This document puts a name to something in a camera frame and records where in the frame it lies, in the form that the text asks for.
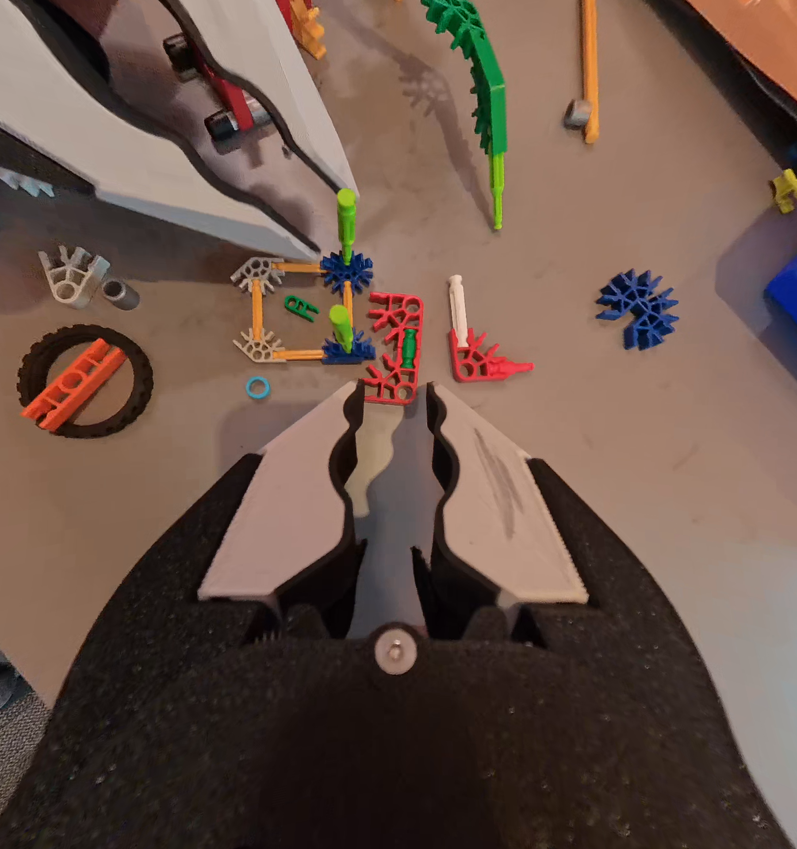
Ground white snowflake connector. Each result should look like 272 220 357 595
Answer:
0 164 57 200

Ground red connector white rod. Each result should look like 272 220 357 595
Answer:
447 275 535 383

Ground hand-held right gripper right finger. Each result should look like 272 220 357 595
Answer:
425 382 592 614

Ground black rubber tire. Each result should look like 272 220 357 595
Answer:
17 325 155 439

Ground orange rod blue connector frame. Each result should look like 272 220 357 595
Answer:
230 189 376 366

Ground red connector pair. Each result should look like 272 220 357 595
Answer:
363 295 426 403

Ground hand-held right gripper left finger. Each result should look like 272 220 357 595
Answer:
197 382 366 611

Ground green spiky chain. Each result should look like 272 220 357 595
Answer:
421 0 508 232

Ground orange rod grey end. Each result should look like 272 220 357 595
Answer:
565 0 601 144

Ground small grey spacer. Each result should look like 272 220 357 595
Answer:
102 279 142 313

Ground printed toy packet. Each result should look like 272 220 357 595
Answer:
684 0 797 147

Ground red rod black cylinder assembly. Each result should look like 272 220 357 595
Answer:
163 34 273 144

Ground grey fan connector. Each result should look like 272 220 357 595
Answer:
38 247 111 309

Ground blue snowflake connector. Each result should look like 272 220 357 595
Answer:
597 270 681 351

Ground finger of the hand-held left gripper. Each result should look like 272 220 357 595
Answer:
0 0 324 264
171 0 360 197

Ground orange ladder connector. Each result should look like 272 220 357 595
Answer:
23 340 125 432

